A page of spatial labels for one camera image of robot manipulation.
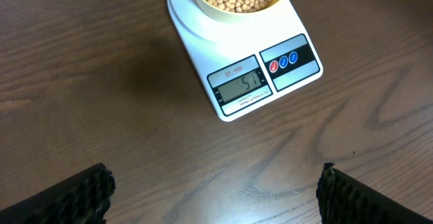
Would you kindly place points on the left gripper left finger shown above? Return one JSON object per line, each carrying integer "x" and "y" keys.
{"x": 82, "y": 198}

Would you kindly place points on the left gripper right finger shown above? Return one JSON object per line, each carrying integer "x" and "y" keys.
{"x": 344, "y": 200}

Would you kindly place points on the white digital kitchen scale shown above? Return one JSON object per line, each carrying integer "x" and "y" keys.
{"x": 247, "y": 64}

